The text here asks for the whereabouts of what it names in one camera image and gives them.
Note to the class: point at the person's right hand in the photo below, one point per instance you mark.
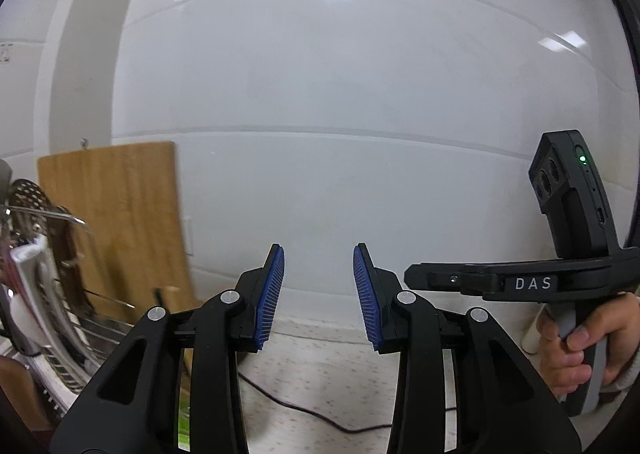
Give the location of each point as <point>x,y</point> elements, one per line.
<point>565,364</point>

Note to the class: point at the metal skimmer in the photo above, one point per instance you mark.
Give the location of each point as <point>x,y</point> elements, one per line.
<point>27,199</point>

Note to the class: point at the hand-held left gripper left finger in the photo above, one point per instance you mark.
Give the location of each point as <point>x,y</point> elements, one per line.
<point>272,294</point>

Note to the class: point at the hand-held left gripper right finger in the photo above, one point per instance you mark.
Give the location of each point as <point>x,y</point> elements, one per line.
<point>365,294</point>

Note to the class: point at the white wall socket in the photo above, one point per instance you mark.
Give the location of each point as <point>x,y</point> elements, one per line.
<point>190,236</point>

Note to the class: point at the green drip tray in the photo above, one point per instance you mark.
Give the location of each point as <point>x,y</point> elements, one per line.
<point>184,426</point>

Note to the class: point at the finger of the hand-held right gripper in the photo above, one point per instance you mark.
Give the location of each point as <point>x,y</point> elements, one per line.
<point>450,278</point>

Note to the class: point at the wooden cutting board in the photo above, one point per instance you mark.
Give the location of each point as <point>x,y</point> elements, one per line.
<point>110,194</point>

